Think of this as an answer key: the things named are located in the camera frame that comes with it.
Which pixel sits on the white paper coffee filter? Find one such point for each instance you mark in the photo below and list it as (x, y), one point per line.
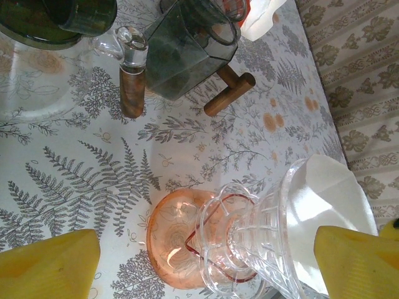
(336, 199)

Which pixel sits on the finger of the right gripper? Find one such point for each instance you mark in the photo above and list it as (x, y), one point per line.
(391, 230)

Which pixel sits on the clear glass coffee dripper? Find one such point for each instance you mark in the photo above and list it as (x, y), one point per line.
(265, 243)

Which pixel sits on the pink glass coffee server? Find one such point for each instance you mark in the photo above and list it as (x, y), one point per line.
(174, 243)

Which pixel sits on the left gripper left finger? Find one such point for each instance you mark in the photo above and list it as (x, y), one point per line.
(46, 268)

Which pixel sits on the green glass coffee dripper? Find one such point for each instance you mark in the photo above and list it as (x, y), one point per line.
(46, 21)

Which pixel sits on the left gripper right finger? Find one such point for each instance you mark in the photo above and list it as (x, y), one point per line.
(358, 268)

